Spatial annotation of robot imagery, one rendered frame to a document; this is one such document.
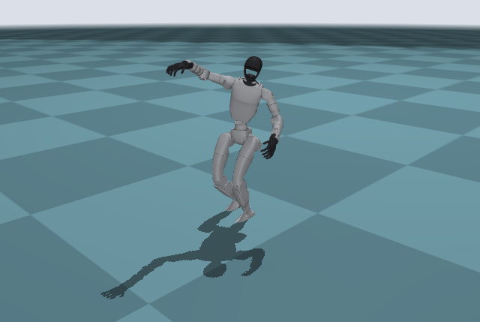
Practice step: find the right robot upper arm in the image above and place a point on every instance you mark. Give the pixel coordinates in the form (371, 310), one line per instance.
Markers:
(226, 81)

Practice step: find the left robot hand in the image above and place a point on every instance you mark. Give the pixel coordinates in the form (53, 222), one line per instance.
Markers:
(272, 142)

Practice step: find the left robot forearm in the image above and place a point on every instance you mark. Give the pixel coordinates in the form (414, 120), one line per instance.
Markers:
(277, 127)

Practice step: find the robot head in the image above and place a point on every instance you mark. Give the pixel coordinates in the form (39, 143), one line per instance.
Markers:
(255, 64)

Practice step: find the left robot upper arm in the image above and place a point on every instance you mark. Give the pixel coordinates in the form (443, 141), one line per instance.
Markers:
(268, 96)

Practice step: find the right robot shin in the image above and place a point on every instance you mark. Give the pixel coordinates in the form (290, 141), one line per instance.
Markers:
(226, 190)

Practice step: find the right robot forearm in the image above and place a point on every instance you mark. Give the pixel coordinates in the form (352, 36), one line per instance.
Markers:
(197, 69)

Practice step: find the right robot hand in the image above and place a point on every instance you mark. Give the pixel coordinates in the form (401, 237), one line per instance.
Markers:
(178, 66)

